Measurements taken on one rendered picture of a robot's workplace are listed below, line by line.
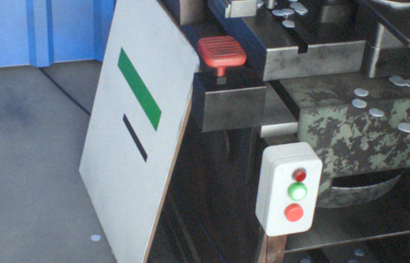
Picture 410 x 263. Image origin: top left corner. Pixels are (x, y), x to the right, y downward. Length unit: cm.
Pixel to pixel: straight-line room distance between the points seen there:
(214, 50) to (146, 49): 61
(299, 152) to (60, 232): 93
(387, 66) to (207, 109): 34
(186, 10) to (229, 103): 46
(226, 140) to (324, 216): 31
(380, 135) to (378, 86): 8
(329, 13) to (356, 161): 26
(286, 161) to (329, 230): 42
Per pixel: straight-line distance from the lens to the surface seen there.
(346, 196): 150
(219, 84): 114
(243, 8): 135
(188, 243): 174
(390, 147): 135
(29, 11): 252
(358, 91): 129
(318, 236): 151
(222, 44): 114
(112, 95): 190
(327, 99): 126
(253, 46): 130
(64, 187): 209
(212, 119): 115
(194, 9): 158
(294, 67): 129
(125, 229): 180
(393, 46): 132
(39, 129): 232
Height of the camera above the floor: 127
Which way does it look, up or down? 33 degrees down
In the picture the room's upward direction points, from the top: 4 degrees clockwise
